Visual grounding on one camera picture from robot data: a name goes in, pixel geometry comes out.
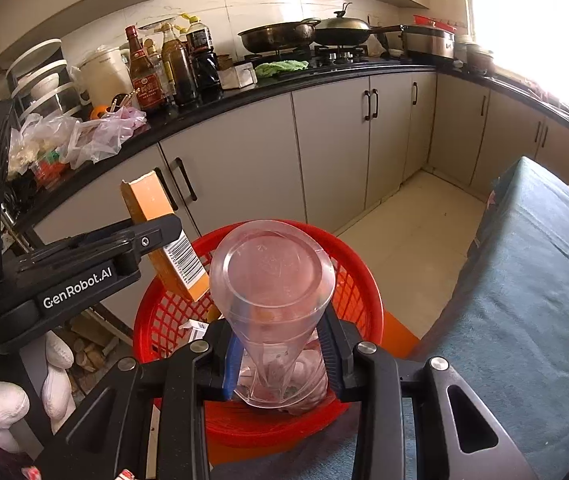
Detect plastic bags on counter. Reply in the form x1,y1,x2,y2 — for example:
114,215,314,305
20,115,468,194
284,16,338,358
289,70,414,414
0,100,147,180

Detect lower kitchen cabinets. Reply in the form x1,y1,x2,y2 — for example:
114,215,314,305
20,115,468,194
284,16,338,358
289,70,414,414
30,70,569,243

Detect sauce bottles group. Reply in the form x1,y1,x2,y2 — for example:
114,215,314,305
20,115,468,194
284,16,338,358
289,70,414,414
125,18,203,114

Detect black frying pan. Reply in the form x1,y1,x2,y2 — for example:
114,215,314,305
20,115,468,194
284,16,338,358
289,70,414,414
238,18,321,54

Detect white gloved left hand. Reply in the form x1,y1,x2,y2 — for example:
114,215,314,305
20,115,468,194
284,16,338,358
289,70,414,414
0,332,75,458

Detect yellow box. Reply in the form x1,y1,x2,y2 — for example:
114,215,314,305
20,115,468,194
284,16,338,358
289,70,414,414
120,171,210,301

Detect white orange carton box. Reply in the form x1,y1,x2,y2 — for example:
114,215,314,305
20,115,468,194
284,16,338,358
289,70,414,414
179,320,208,344

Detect white electric kettle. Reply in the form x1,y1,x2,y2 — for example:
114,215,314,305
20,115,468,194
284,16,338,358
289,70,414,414
78,46,132,107

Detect green cloth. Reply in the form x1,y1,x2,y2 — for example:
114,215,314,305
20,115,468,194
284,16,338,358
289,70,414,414
254,60,309,79

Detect blue table cloth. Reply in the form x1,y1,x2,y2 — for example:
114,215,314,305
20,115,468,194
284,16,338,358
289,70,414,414
411,158,569,479

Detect clear plastic cup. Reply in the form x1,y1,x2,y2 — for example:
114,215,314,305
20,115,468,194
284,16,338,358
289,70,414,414
208,219,339,410

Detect red plastic basket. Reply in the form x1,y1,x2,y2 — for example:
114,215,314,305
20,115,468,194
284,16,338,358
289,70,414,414
131,219,386,451

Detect black wok with lid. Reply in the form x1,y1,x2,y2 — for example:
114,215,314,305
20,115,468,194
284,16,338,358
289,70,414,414
314,2,402,48

